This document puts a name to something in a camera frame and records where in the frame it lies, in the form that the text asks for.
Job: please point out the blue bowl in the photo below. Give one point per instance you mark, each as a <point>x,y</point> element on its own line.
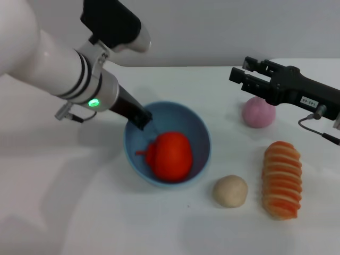
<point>191,125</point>

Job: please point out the pink round bun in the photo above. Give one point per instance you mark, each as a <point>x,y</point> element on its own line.
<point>257,114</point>

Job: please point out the beige round bun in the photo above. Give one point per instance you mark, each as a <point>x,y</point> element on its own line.
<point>230,191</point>

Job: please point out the orange striped bread loaf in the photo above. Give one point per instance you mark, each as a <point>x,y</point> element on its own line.
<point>282,183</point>

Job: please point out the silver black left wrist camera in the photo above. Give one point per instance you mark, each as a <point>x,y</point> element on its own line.
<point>111,24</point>

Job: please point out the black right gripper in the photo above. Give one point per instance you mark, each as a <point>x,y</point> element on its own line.
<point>300,90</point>

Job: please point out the orange toy fruit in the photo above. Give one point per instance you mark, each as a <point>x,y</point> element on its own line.
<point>172,156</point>

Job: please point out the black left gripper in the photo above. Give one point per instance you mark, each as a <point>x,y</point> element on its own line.
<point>127,103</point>

